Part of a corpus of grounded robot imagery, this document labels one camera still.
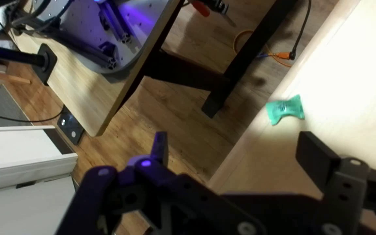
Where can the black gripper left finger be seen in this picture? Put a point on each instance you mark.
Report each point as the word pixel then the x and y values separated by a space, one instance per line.
pixel 160 147

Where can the black stand pole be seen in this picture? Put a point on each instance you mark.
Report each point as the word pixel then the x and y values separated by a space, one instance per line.
pixel 10 54

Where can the green sachet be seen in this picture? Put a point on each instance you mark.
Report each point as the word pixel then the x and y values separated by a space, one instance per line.
pixel 286 109

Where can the black power strip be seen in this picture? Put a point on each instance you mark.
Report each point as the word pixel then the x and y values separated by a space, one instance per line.
pixel 71 126

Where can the white cabinet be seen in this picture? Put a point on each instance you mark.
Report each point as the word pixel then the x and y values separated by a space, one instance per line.
pixel 19 182

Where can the black aluminium profile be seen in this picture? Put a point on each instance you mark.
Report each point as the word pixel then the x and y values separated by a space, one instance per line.
pixel 114 19
pixel 94 53

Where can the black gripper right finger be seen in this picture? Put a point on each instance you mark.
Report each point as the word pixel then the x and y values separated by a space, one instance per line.
pixel 316 157

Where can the black table frame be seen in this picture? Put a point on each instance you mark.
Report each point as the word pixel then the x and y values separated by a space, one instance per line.
pixel 241 60

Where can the orange black clamp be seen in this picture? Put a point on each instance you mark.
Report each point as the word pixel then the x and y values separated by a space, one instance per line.
pixel 209 6

